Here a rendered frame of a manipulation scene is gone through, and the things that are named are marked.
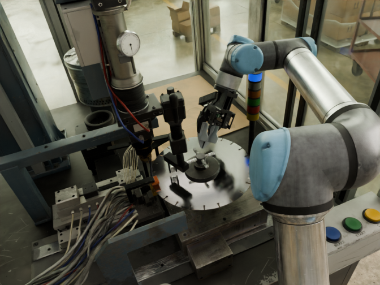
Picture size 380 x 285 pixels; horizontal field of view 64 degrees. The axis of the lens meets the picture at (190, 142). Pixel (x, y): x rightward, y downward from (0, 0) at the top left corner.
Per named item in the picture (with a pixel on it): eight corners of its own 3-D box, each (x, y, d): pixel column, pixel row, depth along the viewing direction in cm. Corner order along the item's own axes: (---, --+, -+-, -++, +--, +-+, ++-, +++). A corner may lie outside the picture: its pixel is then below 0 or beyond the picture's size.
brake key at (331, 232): (331, 228, 83) (332, 224, 82) (342, 240, 80) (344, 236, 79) (319, 233, 82) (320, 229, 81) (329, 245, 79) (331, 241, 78)
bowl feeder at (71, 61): (136, 94, 177) (122, 33, 154) (151, 122, 154) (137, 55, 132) (83, 109, 170) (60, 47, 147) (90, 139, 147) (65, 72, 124)
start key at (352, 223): (351, 219, 85) (353, 215, 84) (362, 230, 82) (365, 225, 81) (340, 224, 84) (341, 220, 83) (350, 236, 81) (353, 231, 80)
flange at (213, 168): (177, 170, 97) (176, 165, 95) (199, 152, 103) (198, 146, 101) (203, 186, 91) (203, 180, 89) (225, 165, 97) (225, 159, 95)
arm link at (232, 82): (214, 68, 94) (236, 75, 97) (210, 82, 95) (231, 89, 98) (225, 73, 87) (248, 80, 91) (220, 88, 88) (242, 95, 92)
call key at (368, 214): (371, 210, 87) (373, 206, 85) (383, 221, 84) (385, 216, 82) (359, 215, 86) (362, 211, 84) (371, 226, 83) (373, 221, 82)
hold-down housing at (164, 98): (186, 144, 87) (179, 81, 74) (190, 154, 84) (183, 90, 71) (168, 148, 87) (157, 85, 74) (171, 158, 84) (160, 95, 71)
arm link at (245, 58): (277, 39, 75) (265, 39, 85) (233, 45, 74) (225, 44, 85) (278, 72, 77) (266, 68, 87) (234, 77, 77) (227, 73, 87)
